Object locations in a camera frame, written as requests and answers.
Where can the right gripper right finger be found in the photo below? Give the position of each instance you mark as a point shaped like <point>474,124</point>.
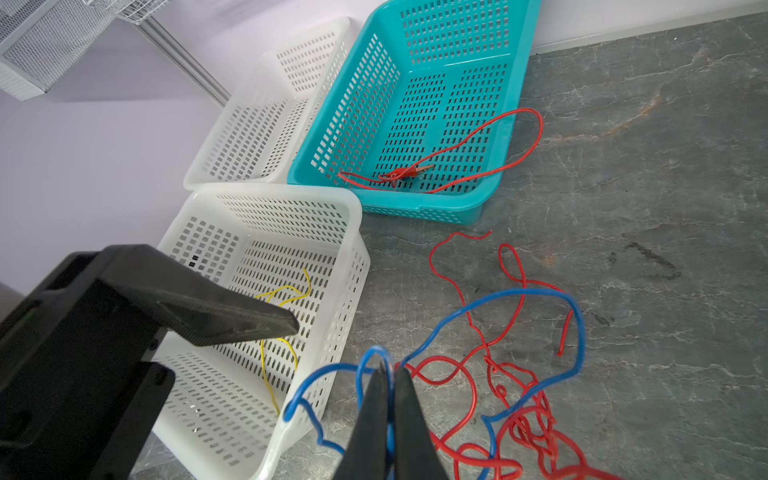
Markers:
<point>414,453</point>

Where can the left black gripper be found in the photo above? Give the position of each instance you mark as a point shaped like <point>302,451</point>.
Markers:
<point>80,392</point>

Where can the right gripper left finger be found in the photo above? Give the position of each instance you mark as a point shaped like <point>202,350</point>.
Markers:
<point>366,455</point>

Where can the front white plastic basket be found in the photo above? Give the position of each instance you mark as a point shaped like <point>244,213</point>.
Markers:
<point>289,265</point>

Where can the white plastic basket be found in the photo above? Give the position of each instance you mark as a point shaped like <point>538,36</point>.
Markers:
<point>264,123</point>
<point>289,265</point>

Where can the rear white plastic basket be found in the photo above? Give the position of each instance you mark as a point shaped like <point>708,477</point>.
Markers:
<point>264,123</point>

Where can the teal plastic basket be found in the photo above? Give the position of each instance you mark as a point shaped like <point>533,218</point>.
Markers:
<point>419,119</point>

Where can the white wire rack shelf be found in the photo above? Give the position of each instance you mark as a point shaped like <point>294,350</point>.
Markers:
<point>137,11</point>

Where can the white mesh wall box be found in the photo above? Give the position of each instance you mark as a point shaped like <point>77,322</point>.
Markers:
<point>41,40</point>

